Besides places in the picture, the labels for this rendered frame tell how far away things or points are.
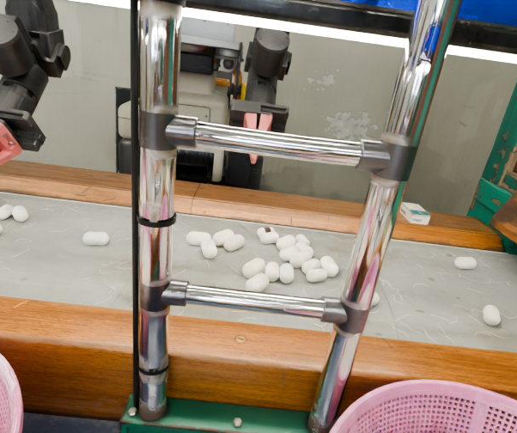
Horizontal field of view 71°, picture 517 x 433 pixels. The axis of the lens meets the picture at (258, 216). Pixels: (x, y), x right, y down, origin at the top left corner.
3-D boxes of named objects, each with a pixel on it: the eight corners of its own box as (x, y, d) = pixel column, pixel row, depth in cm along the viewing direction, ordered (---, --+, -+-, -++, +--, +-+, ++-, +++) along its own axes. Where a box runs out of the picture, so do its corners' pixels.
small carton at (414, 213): (398, 210, 74) (401, 202, 73) (415, 213, 74) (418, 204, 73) (410, 222, 69) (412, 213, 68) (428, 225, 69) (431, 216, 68)
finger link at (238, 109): (270, 150, 58) (273, 106, 62) (224, 145, 57) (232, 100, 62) (264, 174, 64) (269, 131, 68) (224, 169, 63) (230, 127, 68)
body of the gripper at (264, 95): (288, 114, 62) (291, 82, 65) (228, 106, 61) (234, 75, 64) (282, 138, 67) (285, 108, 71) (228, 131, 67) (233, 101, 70)
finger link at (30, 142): (-3, 167, 49) (24, 113, 53) (-58, 160, 48) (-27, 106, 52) (21, 192, 55) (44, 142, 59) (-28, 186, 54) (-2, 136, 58)
